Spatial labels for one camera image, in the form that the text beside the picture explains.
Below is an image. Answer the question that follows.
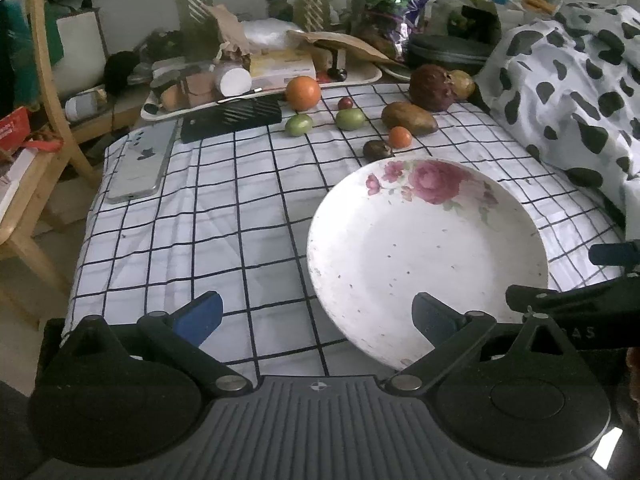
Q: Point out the cow print blanket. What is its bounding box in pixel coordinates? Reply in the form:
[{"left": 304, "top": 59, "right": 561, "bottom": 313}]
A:
[{"left": 475, "top": 3, "right": 639, "bottom": 229}]

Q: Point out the white floral plate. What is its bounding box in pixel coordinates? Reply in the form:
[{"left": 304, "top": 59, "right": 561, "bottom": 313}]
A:
[{"left": 306, "top": 156, "right": 549, "bottom": 370}]

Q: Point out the green fruit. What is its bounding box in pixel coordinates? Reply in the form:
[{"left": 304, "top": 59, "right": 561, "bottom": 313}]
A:
[
  {"left": 285, "top": 114, "right": 314, "bottom": 136},
  {"left": 335, "top": 108, "right": 367, "bottom": 131}
]

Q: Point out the white cylinder bottle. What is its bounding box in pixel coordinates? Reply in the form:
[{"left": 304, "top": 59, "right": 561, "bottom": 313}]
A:
[{"left": 214, "top": 63, "right": 253, "bottom": 98}]

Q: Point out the white serving tray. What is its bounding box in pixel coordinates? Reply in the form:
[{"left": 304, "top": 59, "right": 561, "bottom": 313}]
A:
[{"left": 140, "top": 58, "right": 383, "bottom": 122}]

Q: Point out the purple foil snack bag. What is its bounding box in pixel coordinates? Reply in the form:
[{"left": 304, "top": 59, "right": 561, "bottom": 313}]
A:
[{"left": 356, "top": 0, "right": 428, "bottom": 62}]

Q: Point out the dark brown round fruit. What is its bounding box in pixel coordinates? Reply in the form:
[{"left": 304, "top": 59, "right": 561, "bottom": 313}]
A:
[{"left": 362, "top": 140, "right": 394, "bottom": 162}]

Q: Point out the clear plastic bag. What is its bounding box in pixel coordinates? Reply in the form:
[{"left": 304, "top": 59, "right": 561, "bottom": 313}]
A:
[{"left": 241, "top": 18, "right": 303, "bottom": 54}]

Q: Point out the checkered white tablecloth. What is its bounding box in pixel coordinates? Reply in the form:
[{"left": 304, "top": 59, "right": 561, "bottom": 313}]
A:
[{"left": 65, "top": 84, "right": 622, "bottom": 383}]

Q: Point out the small orange tangerine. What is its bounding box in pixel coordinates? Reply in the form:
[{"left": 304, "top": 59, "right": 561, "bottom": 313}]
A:
[{"left": 388, "top": 126, "right": 413, "bottom": 150}]

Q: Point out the large orange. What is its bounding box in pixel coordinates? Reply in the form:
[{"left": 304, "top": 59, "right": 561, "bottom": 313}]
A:
[{"left": 285, "top": 76, "right": 321, "bottom": 112}]

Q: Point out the black zip case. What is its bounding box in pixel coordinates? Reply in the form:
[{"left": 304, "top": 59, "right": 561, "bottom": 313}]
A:
[{"left": 405, "top": 34, "right": 495, "bottom": 76}]

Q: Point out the yellow medicine box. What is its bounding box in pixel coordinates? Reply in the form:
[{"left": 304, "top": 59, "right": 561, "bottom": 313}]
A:
[{"left": 250, "top": 49, "right": 317, "bottom": 90}]

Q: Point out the small red fruit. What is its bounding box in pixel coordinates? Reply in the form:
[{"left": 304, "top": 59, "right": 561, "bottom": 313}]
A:
[{"left": 337, "top": 96, "right": 354, "bottom": 110}]

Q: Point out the dark red dragon fruit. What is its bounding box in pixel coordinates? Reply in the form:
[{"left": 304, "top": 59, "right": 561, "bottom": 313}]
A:
[{"left": 409, "top": 64, "right": 456, "bottom": 112}]

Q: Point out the yellow pear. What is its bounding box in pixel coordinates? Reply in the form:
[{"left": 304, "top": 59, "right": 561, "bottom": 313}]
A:
[{"left": 449, "top": 70, "right": 476, "bottom": 101}]

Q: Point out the brown paper envelope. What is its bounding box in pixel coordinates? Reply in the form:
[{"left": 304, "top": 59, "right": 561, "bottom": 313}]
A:
[{"left": 288, "top": 30, "right": 399, "bottom": 65}]

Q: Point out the wooden chair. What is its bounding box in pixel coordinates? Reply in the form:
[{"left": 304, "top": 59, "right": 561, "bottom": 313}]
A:
[{"left": 0, "top": 0, "right": 109, "bottom": 331}]

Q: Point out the silver smartphone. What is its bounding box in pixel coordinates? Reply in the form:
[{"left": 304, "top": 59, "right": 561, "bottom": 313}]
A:
[{"left": 106, "top": 120, "right": 181, "bottom": 203}]

